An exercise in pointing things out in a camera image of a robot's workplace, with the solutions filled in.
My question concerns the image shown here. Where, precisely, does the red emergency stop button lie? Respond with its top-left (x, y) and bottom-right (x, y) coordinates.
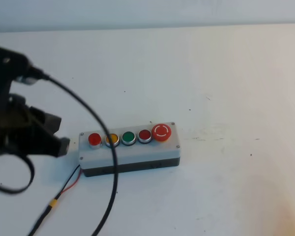
top-left (151, 123), bottom-right (172, 142)

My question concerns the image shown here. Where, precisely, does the yellow push button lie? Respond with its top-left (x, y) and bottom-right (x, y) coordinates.
top-left (105, 133), bottom-right (120, 148)

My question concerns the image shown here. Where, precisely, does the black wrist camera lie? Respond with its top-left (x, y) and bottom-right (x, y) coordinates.
top-left (0, 47), bottom-right (45, 85)

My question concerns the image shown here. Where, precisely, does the green push button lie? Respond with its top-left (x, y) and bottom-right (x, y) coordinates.
top-left (121, 131), bottom-right (136, 146)

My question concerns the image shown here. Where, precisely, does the red lit push button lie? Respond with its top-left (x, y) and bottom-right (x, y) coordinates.
top-left (88, 133), bottom-right (102, 149)

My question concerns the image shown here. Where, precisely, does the grey button switch box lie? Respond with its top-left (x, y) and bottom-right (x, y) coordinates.
top-left (78, 122), bottom-right (181, 177)

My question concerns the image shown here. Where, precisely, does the black red power cable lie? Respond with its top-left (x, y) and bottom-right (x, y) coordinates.
top-left (24, 164), bottom-right (83, 236)

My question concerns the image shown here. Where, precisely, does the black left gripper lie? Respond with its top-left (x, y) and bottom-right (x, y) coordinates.
top-left (0, 94), bottom-right (70, 157)

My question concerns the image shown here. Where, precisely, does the red flat push button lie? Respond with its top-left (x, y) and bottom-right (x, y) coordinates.
top-left (138, 129), bottom-right (152, 144)

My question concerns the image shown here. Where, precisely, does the black camera cable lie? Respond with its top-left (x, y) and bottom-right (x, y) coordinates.
top-left (0, 66), bottom-right (120, 236)

